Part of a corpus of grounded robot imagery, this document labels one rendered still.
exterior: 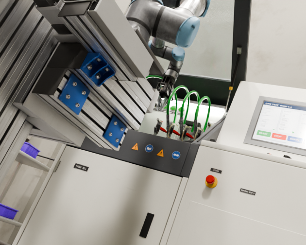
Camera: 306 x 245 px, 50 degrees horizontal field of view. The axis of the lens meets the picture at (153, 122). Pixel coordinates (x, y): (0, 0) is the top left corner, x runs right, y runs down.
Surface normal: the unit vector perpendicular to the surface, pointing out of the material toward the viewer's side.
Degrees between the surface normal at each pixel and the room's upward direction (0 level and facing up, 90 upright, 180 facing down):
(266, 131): 76
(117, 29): 90
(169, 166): 90
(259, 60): 90
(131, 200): 90
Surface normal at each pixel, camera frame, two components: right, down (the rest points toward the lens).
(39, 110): 0.84, 0.12
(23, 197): -0.41, -0.48
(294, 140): -0.21, -0.66
